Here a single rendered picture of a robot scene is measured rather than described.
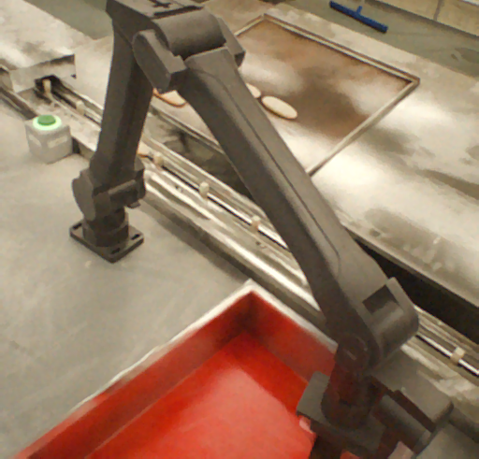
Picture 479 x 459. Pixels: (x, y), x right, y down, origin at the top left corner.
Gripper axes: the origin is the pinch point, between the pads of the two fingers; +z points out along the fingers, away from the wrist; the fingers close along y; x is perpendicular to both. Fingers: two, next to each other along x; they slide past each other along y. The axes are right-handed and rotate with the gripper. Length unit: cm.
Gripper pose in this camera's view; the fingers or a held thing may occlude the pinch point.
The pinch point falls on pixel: (328, 444)
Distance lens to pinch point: 79.2
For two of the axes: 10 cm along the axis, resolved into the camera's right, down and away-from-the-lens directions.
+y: 8.8, 3.7, -3.0
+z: -1.0, 7.5, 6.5
